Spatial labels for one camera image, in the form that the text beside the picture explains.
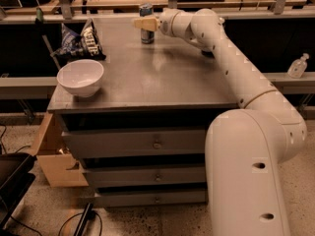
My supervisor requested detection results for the wooden box on floor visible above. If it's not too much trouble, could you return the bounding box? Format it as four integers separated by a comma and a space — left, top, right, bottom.
29, 112, 88, 187

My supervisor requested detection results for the bottom grey drawer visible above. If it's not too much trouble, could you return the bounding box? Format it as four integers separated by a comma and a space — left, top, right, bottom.
94, 188, 208, 207

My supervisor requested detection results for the black power strip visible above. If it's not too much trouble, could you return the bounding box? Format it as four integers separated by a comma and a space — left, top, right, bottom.
74, 203, 95, 236

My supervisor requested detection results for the white ceramic bowl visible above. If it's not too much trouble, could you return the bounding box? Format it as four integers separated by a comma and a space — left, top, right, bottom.
57, 59, 104, 97

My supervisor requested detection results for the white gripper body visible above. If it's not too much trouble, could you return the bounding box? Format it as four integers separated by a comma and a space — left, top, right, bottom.
158, 9, 193, 39

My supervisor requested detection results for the grey drawer cabinet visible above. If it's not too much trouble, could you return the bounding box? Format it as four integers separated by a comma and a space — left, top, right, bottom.
48, 18, 236, 195

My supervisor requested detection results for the grey drawer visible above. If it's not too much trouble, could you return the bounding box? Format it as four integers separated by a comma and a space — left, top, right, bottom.
83, 164, 206, 188
62, 127, 205, 158
94, 188, 208, 207

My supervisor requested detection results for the black case on floor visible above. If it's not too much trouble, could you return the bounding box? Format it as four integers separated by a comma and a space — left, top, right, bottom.
0, 152, 35, 229

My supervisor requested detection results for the blue white chip bag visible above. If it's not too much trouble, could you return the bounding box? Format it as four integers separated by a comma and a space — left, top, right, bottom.
52, 18, 106, 60

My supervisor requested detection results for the middle grey drawer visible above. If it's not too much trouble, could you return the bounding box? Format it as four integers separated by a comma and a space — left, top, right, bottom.
83, 164, 206, 188

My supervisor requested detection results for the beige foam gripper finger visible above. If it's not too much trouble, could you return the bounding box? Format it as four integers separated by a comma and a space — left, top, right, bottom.
133, 16, 159, 31

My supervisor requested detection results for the top grey drawer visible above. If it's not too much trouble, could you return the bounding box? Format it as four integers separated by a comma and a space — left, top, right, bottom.
62, 127, 205, 158

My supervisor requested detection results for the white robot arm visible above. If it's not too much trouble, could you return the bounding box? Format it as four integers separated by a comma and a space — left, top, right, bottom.
133, 9, 307, 236

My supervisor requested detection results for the blue pepsi can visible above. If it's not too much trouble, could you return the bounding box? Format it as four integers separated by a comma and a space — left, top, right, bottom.
201, 50, 214, 58

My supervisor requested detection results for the clear sanitizer bottle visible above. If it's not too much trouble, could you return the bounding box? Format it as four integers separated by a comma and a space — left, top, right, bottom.
287, 53, 309, 79

